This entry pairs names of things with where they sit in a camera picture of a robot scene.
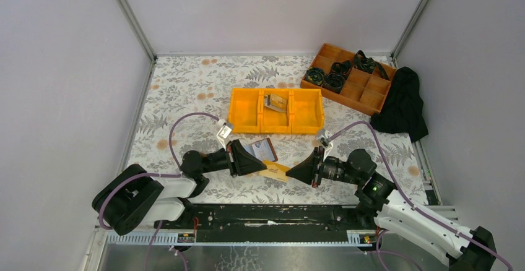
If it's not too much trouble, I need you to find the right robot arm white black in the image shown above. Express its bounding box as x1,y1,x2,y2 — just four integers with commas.
286,147,497,270

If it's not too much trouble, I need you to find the yellow plastic bin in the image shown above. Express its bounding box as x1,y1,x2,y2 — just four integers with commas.
290,88,325,134
261,88,292,134
228,88,262,134

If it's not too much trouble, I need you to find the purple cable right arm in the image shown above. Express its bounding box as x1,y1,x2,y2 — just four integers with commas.
326,121,514,271

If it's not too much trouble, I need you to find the rolled tie dark orange pattern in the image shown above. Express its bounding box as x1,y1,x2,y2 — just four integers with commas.
330,60,352,79

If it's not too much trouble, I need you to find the rolled tie green yellow pattern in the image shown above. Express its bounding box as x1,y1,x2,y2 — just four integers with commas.
305,67,326,87

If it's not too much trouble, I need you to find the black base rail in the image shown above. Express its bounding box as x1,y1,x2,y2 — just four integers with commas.
154,204,381,248

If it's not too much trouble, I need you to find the black cloth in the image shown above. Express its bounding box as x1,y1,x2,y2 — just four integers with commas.
370,67,429,142

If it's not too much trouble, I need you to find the rolled tie dark brown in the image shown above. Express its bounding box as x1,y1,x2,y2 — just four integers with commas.
323,73,345,94

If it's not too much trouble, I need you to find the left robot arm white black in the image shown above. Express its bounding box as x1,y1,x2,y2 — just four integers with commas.
92,140,267,236

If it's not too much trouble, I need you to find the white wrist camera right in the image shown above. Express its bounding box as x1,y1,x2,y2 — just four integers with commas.
316,128,334,160

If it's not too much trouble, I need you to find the wooden compartment tray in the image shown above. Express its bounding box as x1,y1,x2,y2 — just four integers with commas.
300,43,397,116

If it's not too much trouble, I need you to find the loose dark floral tie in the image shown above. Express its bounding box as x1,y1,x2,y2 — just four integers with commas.
353,50,389,80

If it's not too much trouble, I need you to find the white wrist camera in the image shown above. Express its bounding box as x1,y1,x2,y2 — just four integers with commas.
216,119,234,149
316,128,334,160

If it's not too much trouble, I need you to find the brown leather card holder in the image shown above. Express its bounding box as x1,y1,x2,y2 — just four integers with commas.
243,138,278,162

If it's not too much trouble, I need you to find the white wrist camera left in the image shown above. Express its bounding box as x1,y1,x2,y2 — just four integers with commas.
216,119,234,149

